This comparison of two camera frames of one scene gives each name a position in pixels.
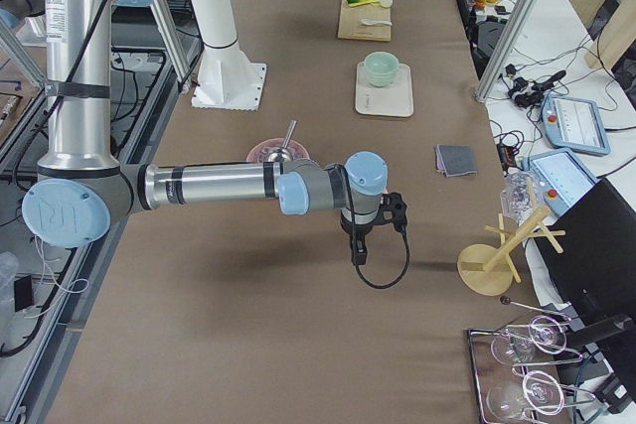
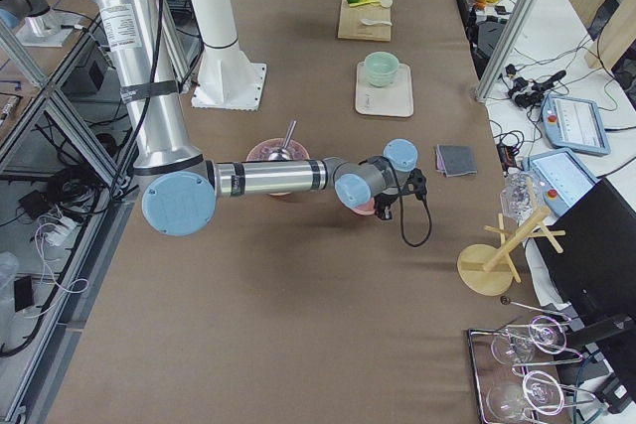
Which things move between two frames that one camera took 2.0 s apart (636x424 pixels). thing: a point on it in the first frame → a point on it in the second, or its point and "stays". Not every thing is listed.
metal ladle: (283, 155) stays
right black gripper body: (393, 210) → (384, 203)
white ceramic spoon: (369, 22) stays
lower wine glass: (538, 390) stays
